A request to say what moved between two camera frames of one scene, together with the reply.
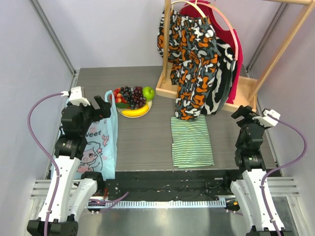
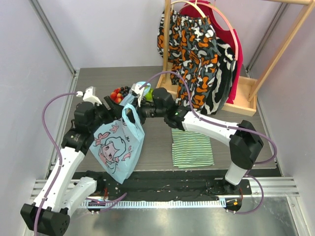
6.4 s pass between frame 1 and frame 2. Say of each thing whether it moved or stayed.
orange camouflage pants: stayed
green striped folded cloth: stayed
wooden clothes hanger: stayed
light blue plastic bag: moved
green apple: stayed
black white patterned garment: stayed
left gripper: moved
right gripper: moved
